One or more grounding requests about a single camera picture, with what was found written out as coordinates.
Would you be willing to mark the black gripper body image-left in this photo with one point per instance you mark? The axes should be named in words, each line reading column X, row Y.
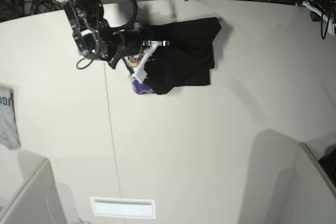
column 131, row 40

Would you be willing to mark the black T-shirt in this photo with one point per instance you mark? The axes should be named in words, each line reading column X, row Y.
column 186, row 61

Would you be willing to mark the black robot arm image-left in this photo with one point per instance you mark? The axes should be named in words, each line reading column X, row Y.
column 96, row 40

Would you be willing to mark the grey folded T-shirt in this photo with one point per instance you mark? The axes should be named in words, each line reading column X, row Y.
column 9, row 133

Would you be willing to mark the white paper label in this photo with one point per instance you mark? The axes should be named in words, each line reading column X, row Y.
column 123, row 208

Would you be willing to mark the white left partition panel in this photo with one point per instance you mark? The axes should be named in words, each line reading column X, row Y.
column 30, row 193

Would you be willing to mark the white partition panel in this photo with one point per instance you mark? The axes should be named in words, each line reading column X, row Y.
column 30, row 193
column 303, row 193

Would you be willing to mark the black keyboard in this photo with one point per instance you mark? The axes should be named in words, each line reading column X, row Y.
column 328, row 164

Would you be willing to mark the white right partition panel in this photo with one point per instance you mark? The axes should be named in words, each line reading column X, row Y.
column 303, row 193

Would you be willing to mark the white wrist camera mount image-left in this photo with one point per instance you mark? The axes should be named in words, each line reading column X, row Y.
column 139, row 74

